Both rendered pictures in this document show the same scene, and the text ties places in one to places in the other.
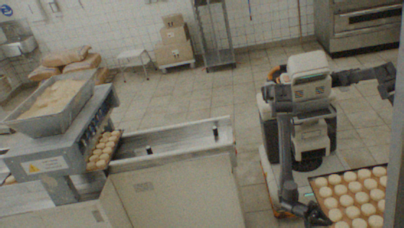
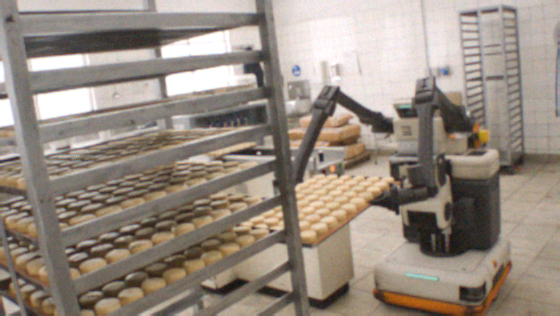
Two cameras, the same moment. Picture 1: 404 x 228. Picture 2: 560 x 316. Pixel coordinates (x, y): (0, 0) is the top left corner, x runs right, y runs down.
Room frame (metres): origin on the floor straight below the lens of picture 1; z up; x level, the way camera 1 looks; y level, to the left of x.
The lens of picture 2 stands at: (-0.58, -1.43, 1.37)
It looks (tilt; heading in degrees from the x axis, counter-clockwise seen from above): 10 degrees down; 40
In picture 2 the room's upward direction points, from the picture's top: 7 degrees counter-clockwise
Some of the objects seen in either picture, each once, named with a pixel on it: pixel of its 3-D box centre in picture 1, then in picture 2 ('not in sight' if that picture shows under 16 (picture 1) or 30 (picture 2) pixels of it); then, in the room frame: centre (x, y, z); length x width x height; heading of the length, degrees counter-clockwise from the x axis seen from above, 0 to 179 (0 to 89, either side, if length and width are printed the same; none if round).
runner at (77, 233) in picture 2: not in sight; (181, 195); (0.04, -0.65, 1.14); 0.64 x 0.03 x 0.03; 178
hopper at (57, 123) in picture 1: (60, 102); (214, 98); (1.66, 0.88, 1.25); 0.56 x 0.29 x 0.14; 177
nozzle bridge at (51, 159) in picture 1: (78, 138); (219, 134); (1.66, 0.88, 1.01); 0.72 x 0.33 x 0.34; 177
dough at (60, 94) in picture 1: (59, 98); not in sight; (1.66, 0.88, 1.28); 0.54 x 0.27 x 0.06; 177
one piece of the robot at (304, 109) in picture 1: (312, 117); (417, 163); (1.64, -0.50, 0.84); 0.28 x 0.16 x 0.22; 89
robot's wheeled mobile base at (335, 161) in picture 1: (304, 172); (444, 267); (1.93, -0.51, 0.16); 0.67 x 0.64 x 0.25; 179
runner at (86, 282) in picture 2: not in sight; (188, 236); (0.04, -0.65, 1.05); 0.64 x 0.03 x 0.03; 178
